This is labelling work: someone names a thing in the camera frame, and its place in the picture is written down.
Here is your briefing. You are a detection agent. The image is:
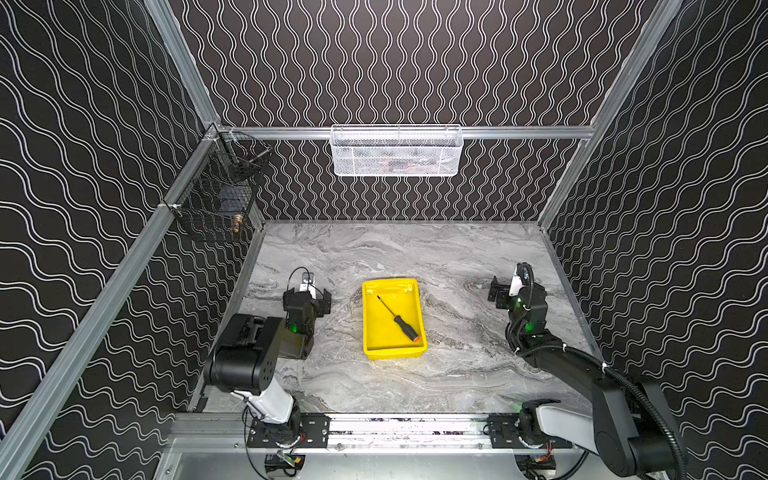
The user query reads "red black handled screwdriver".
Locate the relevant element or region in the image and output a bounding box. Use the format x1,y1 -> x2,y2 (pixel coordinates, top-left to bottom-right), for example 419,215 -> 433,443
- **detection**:
377,296 -> 420,342

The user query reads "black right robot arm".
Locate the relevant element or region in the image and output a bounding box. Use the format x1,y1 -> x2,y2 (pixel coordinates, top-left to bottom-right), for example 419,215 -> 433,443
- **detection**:
488,274 -> 687,479

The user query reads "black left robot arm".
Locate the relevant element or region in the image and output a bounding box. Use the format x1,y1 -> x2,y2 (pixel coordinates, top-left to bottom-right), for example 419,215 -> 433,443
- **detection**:
203,287 -> 332,426

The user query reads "yellow plastic bin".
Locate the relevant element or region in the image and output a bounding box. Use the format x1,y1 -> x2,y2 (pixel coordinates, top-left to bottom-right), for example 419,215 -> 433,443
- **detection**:
362,278 -> 428,360

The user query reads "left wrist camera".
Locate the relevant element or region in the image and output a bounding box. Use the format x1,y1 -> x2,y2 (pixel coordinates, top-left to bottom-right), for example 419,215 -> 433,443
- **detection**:
299,270 -> 317,298

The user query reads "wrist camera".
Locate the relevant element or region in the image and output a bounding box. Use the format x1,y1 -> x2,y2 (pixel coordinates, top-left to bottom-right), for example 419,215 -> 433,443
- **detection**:
509,262 -> 535,296
299,270 -> 317,298

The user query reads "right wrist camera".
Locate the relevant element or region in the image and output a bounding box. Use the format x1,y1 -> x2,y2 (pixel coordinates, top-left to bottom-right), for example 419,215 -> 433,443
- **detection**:
509,262 -> 535,296

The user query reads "black corrugated cable conduit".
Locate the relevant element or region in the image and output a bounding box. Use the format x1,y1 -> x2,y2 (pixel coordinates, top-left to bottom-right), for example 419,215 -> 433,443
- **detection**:
506,311 -> 688,480

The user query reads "black wire wall basket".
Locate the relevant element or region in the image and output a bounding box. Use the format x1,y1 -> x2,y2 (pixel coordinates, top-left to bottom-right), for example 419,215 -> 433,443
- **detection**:
171,137 -> 274,245

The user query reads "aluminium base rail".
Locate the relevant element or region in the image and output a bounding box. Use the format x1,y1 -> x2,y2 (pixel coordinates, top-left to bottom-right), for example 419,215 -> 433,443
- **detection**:
155,411 -> 667,480

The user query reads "clear plastic wall basket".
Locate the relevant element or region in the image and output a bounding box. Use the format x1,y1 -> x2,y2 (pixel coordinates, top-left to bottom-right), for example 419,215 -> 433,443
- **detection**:
329,131 -> 464,177

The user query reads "aluminium horizontal frame bar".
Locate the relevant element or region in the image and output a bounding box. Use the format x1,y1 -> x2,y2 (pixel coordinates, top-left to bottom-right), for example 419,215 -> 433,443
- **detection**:
219,125 -> 595,141

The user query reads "aluminium left frame bar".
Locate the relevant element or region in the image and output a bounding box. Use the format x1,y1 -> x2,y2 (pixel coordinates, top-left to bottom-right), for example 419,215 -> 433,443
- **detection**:
1,124 -> 219,479

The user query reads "aluminium corner post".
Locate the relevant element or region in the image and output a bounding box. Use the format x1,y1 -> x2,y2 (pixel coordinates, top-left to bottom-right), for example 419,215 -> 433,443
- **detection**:
538,0 -> 683,231

